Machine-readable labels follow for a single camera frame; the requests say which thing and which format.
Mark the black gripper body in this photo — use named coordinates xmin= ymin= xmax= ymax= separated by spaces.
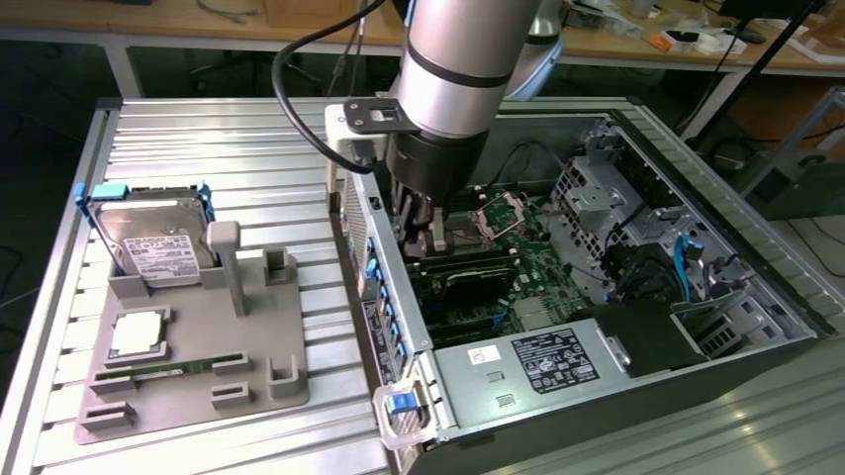
xmin=384 ymin=129 xmax=492 ymax=205

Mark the graphics card with black fan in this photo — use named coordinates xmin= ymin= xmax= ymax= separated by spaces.
xmin=415 ymin=261 xmax=525 ymax=305

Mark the CPU socket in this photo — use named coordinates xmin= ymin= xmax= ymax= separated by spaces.
xmin=445 ymin=216 xmax=495 ymax=246

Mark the black installed RAM stick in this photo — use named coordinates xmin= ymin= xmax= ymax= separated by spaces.
xmin=412 ymin=253 xmax=517 ymax=273

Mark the metal socket cover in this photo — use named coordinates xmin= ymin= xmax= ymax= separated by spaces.
xmin=469 ymin=189 xmax=535 ymax=239

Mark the green motherboard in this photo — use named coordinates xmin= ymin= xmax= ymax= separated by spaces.
xmin=393 ymin=195 xmax=599 ymax=348

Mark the perforated metal disk bay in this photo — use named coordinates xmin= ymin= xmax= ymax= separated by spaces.
xmin=548 ymin=153 xmax=663 ymax=243

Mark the silver chipset heatsink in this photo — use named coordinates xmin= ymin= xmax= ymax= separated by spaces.
xmin=511 ymin=298 xmax=556 ymax=332

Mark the grey power supply unit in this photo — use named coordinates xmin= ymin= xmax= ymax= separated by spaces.
xmin=428 ymin=318 xmax=640 ymax=430

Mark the blue case latch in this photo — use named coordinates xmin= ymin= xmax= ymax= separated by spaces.
xmin=383 ymin=392 xmax=417 ymax=417

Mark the hard disk in blue caddy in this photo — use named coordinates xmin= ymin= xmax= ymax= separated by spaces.
xmin=68 ymin=180 xmax=220 ymax=290

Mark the grey plastic parts rack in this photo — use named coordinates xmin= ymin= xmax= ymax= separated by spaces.
xmin=73 ymin=220 xmax=313 ymax=445

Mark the white plastic part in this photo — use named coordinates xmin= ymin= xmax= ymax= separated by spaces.
xmin=650 ymin=28 xmax=748 ymax=55

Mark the green RAM stick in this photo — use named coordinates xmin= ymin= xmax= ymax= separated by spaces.
xmin=129 ymin=359 xmax=216 ymax=382

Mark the silver CPU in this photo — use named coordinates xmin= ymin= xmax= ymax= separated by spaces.
xmin=106 ymin=311 xmax=168 ymax=359

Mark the wooden workbench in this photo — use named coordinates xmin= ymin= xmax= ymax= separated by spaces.
xmin=0 ymin=0 xmax=845 ymax=99

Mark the black tripod pole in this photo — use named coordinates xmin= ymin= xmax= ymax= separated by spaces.
xmin=678 ymin=0 xmax=827 ymax=141

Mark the open black PC case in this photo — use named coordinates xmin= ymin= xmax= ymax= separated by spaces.
xmin=321 ymin=101 xmax=837 ymax=475

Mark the dark grey box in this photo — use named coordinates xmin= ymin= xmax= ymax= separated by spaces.
xmin=744 ymin=147 xmax=845 ymax=222

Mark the black monitor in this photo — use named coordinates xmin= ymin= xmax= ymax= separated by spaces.
xmin=715 ymin=0 xmax=826 ymax=21

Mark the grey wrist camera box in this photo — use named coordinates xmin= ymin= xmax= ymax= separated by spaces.
xmin=321 ymin=103 xmax=392 ymax=167

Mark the black power cable bundle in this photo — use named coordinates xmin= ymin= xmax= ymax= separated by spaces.
xmin=604 ymin=240 xmax=682 ymax=304

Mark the blue wire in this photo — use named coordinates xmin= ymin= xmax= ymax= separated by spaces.
xmin=671 ymin=234 xmax=708 ymax=304

